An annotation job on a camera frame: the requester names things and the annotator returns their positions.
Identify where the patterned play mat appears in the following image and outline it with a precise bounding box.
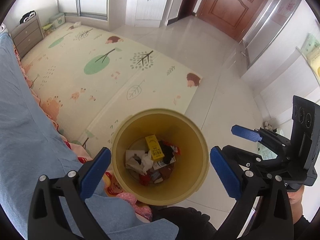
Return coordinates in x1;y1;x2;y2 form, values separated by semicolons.
17;23;202;155

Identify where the person's right hand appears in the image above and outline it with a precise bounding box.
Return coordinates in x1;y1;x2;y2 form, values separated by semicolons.
287;185;304;205

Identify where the bed with blue sheet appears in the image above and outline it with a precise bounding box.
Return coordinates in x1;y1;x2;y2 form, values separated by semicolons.
1;33;178;239

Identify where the brown nightstand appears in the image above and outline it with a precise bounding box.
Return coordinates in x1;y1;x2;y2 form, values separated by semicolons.
10;12;44;58

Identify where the yellow cardboard box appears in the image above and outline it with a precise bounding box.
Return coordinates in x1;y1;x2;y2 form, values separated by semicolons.
145;135;164;161

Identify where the white corner cabinet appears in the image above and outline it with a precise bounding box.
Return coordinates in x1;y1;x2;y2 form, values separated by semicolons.
125;0;167;28

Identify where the brown wooden door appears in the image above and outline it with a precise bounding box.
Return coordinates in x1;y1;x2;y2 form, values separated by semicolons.
197;0;268;42

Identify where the yellow trash bin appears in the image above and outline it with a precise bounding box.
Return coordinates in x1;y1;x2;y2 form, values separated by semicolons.
111;108;209;206

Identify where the black cloth on nightstand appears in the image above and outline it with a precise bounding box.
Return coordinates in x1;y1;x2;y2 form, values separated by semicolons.
20;10;36;24

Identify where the white tissue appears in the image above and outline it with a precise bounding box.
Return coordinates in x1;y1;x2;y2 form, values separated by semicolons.
125;150;153;175

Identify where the red snack bag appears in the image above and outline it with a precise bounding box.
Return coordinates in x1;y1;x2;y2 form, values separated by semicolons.
139;140;181;186

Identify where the green storage box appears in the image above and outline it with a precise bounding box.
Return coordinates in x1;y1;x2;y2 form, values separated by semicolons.
49;12;65;29

